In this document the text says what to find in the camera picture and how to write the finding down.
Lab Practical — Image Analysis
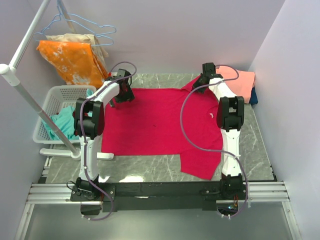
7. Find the folded salmon t-shirt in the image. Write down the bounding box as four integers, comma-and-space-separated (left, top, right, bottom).
216, 66, 256, 104

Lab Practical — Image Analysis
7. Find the white plastic laundry basket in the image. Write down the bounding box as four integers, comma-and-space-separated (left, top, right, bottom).
32, 85, 97, 145

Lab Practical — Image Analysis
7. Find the orange tie-dye cloth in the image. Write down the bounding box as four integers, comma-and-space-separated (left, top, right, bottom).
36, 40, 109, 89

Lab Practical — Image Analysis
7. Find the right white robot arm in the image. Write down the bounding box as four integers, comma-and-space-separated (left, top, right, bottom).
192, 62, 245, 200

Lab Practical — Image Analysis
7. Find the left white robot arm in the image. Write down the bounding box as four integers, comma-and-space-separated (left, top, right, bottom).
74, 68, 135, 201

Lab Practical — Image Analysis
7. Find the magenta t-shirt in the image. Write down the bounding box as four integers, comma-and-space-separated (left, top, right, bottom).
101, 83, 223, 180

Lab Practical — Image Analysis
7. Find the aluminium frame rail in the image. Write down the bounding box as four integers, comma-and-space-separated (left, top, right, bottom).
14, 181, 302, 240

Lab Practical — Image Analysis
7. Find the teal t-shirt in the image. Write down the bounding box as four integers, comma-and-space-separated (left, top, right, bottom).
42, 88, 94, 141

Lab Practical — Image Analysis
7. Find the beige cloth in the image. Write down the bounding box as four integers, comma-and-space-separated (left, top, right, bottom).
46, 33, 109, 70

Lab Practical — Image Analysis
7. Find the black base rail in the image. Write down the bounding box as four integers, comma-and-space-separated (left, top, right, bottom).
70, 179, 248, 213

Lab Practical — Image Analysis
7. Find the white clothes rack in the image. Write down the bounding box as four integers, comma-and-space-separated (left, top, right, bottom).
0, 0, 124, 161

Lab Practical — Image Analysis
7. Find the folded navy t-shirt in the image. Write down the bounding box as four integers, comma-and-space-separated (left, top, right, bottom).
245, 87, 259, 106

